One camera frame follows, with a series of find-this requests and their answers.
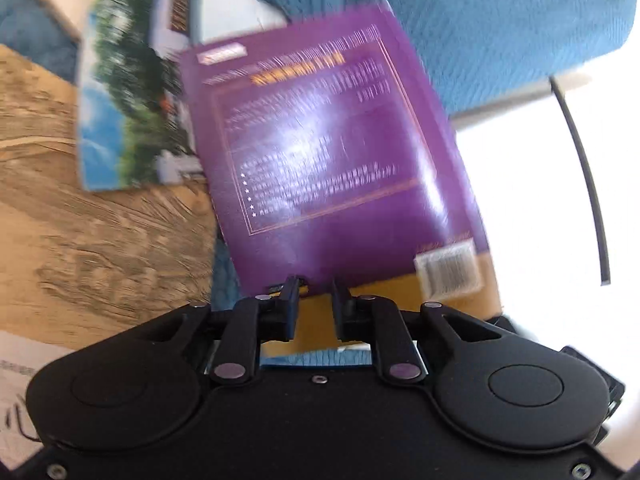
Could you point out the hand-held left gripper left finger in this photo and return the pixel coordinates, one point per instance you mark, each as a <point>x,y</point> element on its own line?
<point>290,310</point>

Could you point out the black curved metal bar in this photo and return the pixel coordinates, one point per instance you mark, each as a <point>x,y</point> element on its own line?
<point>590,185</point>

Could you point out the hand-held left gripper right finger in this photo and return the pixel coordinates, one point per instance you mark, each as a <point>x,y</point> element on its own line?
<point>340,310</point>

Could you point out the photo cover notebook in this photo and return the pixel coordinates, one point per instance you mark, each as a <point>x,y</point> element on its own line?
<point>125,110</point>

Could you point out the brown painting cover book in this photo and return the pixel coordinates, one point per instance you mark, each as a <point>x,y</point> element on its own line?
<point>100,210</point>

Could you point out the purple book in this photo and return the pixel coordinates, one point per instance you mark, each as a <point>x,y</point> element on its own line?
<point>310,160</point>

